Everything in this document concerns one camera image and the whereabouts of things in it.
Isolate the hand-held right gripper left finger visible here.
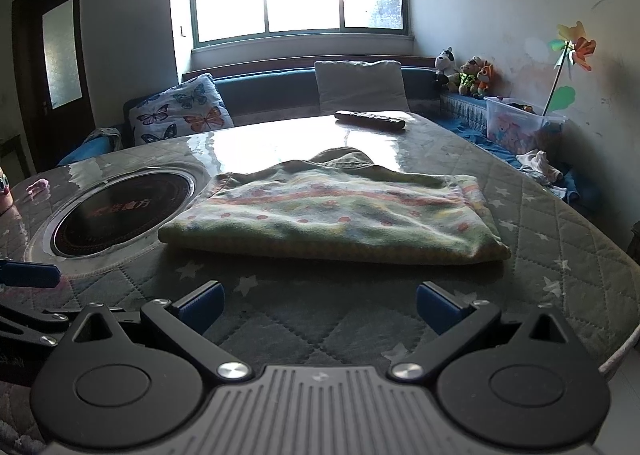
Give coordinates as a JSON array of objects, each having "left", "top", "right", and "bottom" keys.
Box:
[{"left": 65, "top": 280, "right": 251, "bottom": 381}]

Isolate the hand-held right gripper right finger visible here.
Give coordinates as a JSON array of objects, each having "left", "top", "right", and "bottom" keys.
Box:
[{"left": 390, "top": 281, "right": 568, "bottom": 381}]

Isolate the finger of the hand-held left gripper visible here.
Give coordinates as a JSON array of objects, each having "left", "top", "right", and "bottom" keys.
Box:
[
  {"left": 0, "top": 259, "right": 62, "bottom": 288},
  {"left": 0, "top": 302, "right": 71, "bottom": 348}
]

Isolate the floral green child's jacket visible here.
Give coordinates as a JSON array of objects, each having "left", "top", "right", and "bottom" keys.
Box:
[{"left": 157, "top": 146, "right": 512, "bottom": 266}]

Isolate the pink cartoon water bottle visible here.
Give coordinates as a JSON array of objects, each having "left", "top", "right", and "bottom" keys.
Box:
[{"left": 0, "top": 167, "right": 16, "bottom": 216}]

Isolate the black round induction cooktop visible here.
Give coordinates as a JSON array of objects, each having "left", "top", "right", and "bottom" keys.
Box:
[{"left": 50, "top": 172, "right": 197, "bottom": 258}]

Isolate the blue cushion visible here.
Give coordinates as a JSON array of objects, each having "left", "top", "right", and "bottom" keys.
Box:
[{"left": 57, "top": 135, "right": 123, "bottom": 166}]

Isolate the dark wooden door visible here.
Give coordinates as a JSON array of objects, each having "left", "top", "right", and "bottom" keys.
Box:
[{"left": 11, "top": 0, "right": 96, "bottom": 173}]

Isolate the grey cloth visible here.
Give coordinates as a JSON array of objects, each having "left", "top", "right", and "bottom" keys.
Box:
[{"left": 85, "top": 127, "right": 123, "bottom": 156}]

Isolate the white clothing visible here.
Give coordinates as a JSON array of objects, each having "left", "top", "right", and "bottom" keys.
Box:
[{"left": 517, "top": 149, "right": 563, "bottom": 184}]

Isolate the clear plastic storage box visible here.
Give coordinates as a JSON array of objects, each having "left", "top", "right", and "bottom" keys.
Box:
[{"left": 484, "top": 96, "right": 568, "bottom": 156}]

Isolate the butterfly print pillow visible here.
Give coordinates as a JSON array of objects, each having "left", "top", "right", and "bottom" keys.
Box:
[{"left": 129, "top": 73, "right": 235, "bottom": 146}]

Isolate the black remote control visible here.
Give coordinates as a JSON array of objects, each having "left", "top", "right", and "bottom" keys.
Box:
[{"left": 334, "top": 110, "right": 406, "bottom": 133}]

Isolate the blue bench sofa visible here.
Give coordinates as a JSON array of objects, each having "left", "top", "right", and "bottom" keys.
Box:
[{"left": 57, "top": 55, "right": 601, "bottom": 210}]

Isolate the brown plush toy green shirt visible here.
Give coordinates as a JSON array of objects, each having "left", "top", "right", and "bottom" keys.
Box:
[{"left": 457, "top": 57, "right": 483, "bottom": 96}]

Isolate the orange plush toy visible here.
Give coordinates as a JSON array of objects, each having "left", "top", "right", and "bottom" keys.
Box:
[{"left": 475, "top": 61, "right": 496, "bottom": 96}]

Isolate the grey cushion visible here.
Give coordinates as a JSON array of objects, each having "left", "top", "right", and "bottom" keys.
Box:
[{"left": 314, "top": 60, "right": 411, "bottom": 113}]

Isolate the black and white plush cow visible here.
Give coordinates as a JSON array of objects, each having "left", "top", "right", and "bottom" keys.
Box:
[{"left": 432, "top": 47, "right": 461, "bottom": 90}]

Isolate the colourful paper pinwheel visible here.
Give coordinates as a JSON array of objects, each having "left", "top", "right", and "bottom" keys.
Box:
[{"left": 542, "top": 21, "right": 597, "bottom": 116}]

